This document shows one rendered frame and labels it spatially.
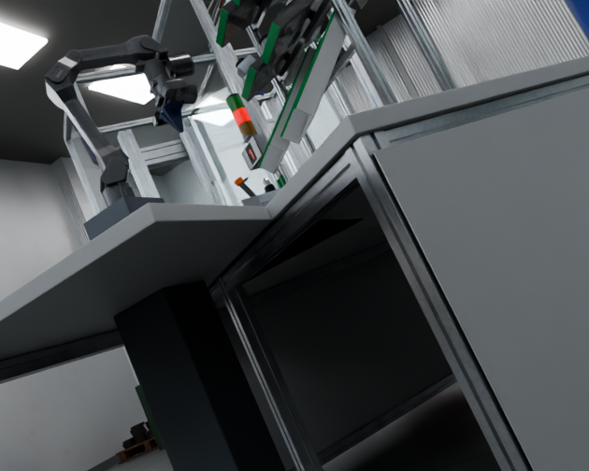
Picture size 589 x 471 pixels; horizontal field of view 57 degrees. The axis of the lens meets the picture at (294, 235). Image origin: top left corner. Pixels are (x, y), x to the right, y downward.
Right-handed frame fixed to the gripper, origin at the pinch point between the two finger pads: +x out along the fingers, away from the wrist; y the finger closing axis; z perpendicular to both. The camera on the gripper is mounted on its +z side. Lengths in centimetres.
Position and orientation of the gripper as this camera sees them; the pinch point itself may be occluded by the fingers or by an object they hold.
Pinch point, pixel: (177, 120)
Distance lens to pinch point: 150.5
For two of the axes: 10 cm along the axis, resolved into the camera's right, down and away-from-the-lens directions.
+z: 8.3, -3.0, 4.8
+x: 4.2, 9.0, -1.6
